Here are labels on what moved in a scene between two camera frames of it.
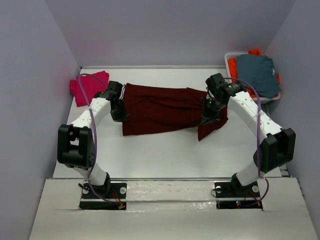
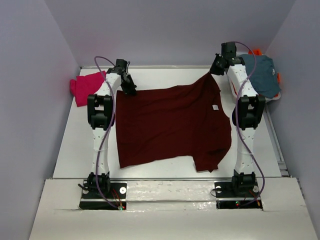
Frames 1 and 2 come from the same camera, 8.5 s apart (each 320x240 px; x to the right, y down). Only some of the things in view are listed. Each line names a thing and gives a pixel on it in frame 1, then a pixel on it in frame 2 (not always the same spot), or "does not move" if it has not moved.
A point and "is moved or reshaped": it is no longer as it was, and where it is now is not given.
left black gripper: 122,117 → 131,90
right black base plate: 230,189 does not move
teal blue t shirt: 258,70 does not move
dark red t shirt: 149,109 is moved or reshaped
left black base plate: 117,190 does not move
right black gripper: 206,115 → 214,70
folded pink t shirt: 93,85 does not move
